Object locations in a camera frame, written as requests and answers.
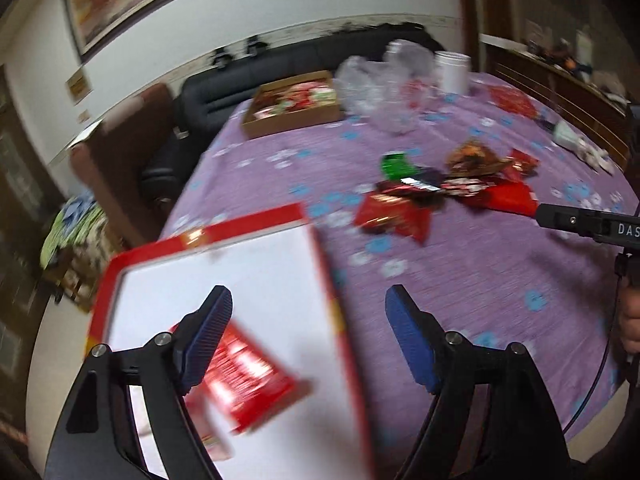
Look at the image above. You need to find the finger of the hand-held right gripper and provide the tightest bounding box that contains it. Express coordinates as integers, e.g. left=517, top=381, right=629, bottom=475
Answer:
left=534, top=202, right=608, bottom=242

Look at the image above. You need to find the red white snack packet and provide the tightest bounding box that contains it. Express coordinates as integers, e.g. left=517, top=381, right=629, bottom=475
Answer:
left=186, top=392, right=237, bottom=462

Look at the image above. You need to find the black leather sofa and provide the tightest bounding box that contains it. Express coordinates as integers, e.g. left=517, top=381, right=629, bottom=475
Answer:
left=140, top=22, right=437, bottom=211

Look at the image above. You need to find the large red snack packet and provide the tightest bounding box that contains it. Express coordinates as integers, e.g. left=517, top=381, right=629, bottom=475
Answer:
left=461, top=180, right=539, bottom=217

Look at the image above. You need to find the pile of assorted wrapped snacks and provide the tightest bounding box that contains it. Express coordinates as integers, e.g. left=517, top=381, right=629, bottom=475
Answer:
left=252, top=79, right=337, bottom=118

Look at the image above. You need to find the dark red snack packet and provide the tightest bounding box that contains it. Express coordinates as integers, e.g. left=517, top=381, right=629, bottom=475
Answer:
left=375, top=180, right=447, bottom=212

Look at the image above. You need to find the brown armchair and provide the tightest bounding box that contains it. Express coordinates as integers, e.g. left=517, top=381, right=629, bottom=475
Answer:
left=70, top=82, right=182, bottom=249

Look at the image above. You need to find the green candy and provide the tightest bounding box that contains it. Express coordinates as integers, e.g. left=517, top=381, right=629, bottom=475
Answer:
left=381, top=152, right=416, bottom=179

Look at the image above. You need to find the white plastic jar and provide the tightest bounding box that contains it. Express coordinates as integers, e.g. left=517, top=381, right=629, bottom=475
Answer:
left=433, top=51, right=472, bottom=96

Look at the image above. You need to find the white crumpled object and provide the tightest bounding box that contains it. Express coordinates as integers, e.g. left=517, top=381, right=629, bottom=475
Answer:
left=550, top=121, right=619, bottom=177

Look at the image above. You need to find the purple floral tablecloth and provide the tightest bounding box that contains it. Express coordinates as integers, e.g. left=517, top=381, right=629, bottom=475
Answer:
left=159, top=72, right=640, bottom=461

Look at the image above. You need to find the red gold snack packet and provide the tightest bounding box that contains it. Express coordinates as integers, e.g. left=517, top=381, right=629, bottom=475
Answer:
left=354, top=192, right=433, bottom=247

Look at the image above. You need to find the green floral cloth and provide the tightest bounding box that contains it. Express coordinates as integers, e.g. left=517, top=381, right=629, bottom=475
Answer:
left=40, top=195, right=122, bottom=307

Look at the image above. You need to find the person's right hand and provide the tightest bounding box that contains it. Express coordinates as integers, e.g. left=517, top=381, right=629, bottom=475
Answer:
left=620, top=284, right=640, bottom=357

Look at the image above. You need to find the brown gold snack packet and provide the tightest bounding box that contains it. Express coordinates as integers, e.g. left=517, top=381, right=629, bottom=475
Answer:
left=446, top=141, right=512, bottom=177

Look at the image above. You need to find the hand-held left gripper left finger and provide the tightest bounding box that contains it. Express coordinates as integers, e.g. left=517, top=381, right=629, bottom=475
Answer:
left=44, top=284, right=235, bottom=480

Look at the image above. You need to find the red rimmed white box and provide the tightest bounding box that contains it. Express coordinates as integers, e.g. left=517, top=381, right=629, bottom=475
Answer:
left=86, top=203, right=377, bottom=480

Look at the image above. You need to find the small gold wall plaque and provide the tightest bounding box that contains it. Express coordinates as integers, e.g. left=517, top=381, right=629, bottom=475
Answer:
left=66, top=71, right=94, bottom=106

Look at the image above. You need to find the dark purple snack packet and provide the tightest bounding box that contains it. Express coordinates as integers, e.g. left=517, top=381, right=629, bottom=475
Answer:
left=400, top=167, right=445, bottom=194

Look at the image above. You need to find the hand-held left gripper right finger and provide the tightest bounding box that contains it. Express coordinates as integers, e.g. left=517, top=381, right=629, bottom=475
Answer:
left=385, top=284, right=573, bottom=480

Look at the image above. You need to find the clear plastic bag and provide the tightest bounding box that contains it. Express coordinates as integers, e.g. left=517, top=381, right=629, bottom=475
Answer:
left=335, top=39, right=442, bottom=134

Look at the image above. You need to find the small red snack packet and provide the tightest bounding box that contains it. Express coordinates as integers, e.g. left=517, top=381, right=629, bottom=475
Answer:
left=507, top=149, right=542, bottom=179

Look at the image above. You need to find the brown cardboard box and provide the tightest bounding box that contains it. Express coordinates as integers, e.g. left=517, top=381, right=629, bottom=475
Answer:
left=241, top=71, right=347, bottom=140

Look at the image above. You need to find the black cable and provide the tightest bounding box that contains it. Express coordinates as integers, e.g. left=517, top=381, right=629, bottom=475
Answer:
left=562, top=265, right=623, bottom=433

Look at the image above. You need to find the red patterned mesh bag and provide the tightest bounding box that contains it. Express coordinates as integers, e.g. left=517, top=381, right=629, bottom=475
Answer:
left=487, top=85, right=540, bottom=120

